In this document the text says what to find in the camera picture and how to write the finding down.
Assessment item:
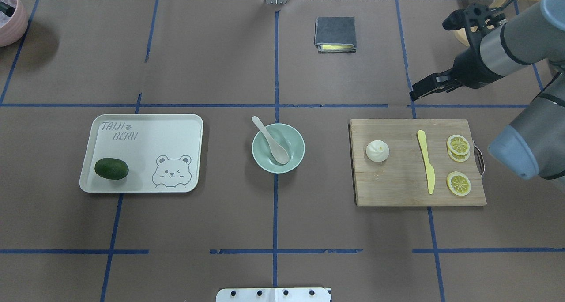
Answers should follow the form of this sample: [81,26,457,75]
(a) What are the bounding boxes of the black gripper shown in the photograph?
[410,4,506,102]

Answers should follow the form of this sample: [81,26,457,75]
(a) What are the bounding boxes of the white steamed bun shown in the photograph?
[365,140,390,162]

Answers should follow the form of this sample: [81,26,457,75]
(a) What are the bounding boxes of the white ceramic soup spoon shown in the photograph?
[252,116,290,165]

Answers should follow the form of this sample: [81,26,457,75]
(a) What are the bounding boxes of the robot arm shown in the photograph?
[410,0,564,181]

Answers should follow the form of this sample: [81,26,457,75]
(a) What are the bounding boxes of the light green bowl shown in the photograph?
[252,123,305,174]

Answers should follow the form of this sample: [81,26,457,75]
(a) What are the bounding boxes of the pink mixing bowl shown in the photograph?
[0,0,28,47]

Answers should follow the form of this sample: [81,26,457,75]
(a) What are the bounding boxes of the top lemon slice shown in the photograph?
[446,134,470,155]

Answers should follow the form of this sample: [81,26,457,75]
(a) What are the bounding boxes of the lower stacked lemon slice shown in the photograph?
[447,149,470,162]

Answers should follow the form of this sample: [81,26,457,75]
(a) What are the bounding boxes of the yellow plastic knife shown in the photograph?
[416,129,436,195]

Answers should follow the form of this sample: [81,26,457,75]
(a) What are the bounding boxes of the single lemon slice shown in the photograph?
[446,171,471,196]

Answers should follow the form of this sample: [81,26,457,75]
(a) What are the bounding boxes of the bamboo cutting board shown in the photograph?
[349,119,487,206]

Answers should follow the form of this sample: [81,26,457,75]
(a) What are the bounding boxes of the grey folded cloth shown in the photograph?
[313,17,357,53]

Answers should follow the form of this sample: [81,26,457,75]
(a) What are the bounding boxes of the white bear serving tray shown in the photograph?
[79,113,203,193]

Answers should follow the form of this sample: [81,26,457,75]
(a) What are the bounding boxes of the dark green avocado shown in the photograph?
[94,158,129,181]

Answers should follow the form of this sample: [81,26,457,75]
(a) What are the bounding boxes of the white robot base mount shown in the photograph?
[215,287,332,302]

